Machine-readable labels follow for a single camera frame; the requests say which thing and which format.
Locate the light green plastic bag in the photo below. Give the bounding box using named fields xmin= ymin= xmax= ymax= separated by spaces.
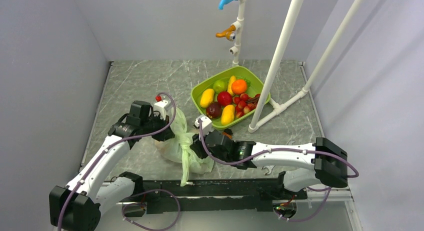
xmin=154 ymin=108 xmax=214 ymax=187

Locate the yellow mango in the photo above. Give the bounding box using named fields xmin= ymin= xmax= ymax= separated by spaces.
xmin=199 ymin=88 xmax=215 ymax=109
xmin=220 ymin=104 xmax=235 ymax=126

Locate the red apple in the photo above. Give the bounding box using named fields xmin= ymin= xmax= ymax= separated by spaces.
xmin=216 ymin=91 xmax=233 ymax=107

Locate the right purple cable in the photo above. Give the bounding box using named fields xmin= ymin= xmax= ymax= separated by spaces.
xmin=198 ymin=119 xmax=360 ymax=179

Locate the orange black small tool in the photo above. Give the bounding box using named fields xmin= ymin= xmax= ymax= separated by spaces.
xmin=222 ymin=128 xmax=233 ymax=139

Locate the yellow mango left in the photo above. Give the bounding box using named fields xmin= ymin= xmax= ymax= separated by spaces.
xmin=199 ymin=88 xmax=215 ymax=109

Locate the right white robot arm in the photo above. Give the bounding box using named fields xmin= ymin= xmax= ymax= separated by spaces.
xmin=190 ymin=130 xmax=349 ymax=199

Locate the orange fruit in basket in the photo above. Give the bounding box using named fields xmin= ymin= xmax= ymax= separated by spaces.
xmin=232 ymin=79 xmax=249 ymax=95

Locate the white pipe with faucets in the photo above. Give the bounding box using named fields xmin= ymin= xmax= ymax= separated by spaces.
xmin=229 ymin=0 xmax=247 ymax=67

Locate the yellow banana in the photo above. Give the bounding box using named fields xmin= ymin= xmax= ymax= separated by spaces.
xmin=227 ymin=75 xmax=237 ymax=96

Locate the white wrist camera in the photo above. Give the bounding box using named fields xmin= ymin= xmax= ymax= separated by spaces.
xmin=193 ymin=114 xmax=213 ymax=135
xmin=152 ymin=95 xmax=171 ymax=120

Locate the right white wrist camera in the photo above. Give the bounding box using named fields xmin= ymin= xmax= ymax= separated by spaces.
xmin=193 ymin=114 xmax=213 ymax=135

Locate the orange faucet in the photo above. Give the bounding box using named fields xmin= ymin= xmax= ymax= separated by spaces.
xmin=215 ymin=25 xmax=236 ymax=42

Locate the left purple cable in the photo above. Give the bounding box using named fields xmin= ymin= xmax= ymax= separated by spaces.
xmin=56 ymin=92 xmax=177 ymax=231

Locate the purple cable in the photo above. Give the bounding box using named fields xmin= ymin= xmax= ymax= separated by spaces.
xmin=56 ymin=92 xmax=177 ymax=231
xmin=198 ymin=119 xmax=360 ymax=179

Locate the dark purple mangosteen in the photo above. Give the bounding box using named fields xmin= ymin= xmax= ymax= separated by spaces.
xmin=205 ymin=101 xmax=223 ymax=120

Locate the silver wrench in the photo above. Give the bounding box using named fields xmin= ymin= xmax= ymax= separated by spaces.
xmin=261 ymin=165 xmax=275 ymax=176

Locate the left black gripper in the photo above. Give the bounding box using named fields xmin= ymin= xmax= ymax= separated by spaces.
xmin=140 ymin=112 xmax=175 ymax=142

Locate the white pvc pipe frame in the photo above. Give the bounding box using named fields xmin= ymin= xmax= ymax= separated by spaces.
xmin=248 ymin=0 xmax=364 ymax=133

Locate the green apple in basket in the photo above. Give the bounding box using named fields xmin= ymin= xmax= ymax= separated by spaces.
xmin=212 ymin=80 xmax=228 ymax=94

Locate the yellow mango front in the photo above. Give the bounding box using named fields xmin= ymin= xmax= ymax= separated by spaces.
xmin=220 ymin=104 xmax=235 ymax=126

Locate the green plastic basket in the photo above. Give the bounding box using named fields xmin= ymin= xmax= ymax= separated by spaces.
xmin=190 ymin=66 xmax=264 ymax=130

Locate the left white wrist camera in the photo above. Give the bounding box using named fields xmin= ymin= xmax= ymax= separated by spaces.
xmin=152 ymin=95 xmax=171 ymax=120

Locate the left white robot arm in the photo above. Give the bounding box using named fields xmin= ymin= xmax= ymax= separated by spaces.
xmin=49 ymin=100 xmax=175 ymax=231

